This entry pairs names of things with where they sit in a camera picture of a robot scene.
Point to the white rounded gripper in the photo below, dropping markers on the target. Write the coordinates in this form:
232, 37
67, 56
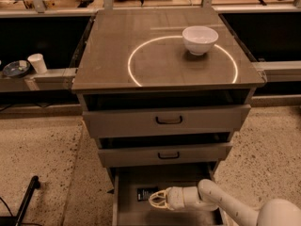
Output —
175, 198

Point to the dark rxbar blueberry wrapper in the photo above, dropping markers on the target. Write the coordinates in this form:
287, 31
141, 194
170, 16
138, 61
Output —
143, 194

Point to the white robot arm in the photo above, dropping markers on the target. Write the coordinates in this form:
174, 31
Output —
208, 196

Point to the grey bottom drawer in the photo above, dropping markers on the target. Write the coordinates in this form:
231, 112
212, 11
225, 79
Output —
128, 211

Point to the grey drawer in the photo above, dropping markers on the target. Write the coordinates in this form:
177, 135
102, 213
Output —
165, 121
128, 211
164, 155

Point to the grey middle drawer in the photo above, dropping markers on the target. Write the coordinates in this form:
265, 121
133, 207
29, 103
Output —
164, 155

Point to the grey top drawer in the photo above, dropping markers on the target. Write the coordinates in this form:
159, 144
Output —
165, 121

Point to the grey drawer cabinet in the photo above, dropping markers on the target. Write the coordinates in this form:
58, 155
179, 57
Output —
136, 59

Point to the black floor stand leg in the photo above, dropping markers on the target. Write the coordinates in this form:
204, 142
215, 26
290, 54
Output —
17, 220

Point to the white ceramic bowl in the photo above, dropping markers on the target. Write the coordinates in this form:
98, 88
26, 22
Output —
198, 39

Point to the white paper cup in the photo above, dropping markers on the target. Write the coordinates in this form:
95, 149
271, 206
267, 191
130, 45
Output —
38, 63

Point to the grey side shelf rail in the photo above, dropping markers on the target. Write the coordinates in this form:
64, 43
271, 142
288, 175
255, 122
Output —
53, 79

